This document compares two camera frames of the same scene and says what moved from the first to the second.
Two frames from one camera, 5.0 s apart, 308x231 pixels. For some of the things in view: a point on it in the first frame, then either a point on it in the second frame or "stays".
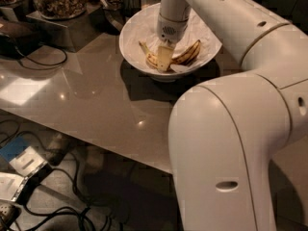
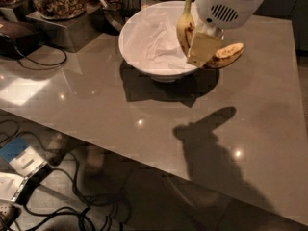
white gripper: [170, 31] to [222, 12]
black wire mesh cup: [130, 1] stays
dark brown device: [18, 38] stays
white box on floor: [11, 186] stays
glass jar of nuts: [62, 1] stays
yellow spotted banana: [185, 57] to [187, 31]
